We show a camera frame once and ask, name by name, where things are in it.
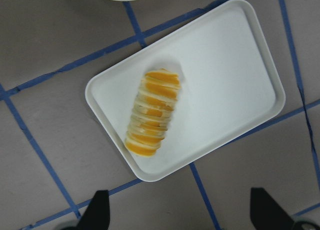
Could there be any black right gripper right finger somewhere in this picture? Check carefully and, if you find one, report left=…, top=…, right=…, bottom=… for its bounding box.
left=250, top=187, right=294, bottom=230

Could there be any striped bread roll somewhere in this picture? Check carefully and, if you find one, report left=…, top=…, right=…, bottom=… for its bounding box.
left=124, top=68, right=181, bottom=157

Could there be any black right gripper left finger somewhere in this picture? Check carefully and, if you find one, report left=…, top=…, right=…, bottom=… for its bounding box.
left=79, top=190, right=110, bottom=230

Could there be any white rectangular tray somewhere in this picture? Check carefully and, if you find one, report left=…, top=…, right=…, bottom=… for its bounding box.
left=85, top=0, right=286, bottom=182

